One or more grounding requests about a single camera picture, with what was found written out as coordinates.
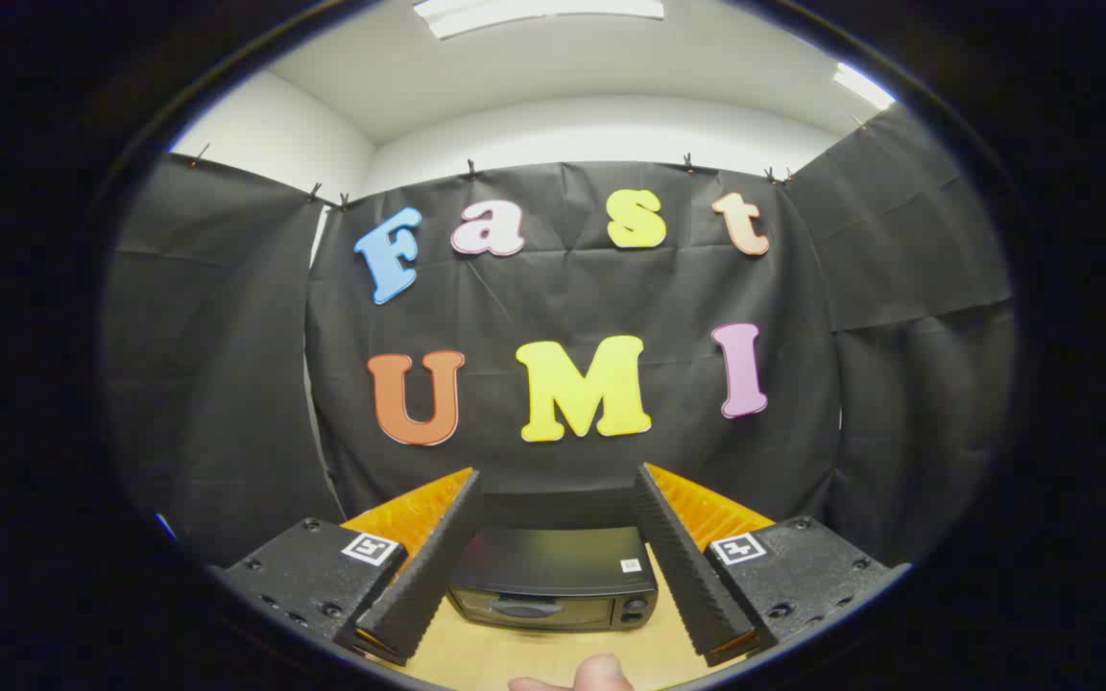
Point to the black toaster oven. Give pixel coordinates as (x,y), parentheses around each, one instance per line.
(553,576)

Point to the long ceiling light panel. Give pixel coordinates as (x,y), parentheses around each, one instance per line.
(534,11)

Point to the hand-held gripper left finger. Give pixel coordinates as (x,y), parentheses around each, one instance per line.
(438,566)

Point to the small ceiling light panel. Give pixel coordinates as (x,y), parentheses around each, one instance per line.
(862,84)

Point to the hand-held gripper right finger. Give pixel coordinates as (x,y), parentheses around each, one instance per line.
(683,566)

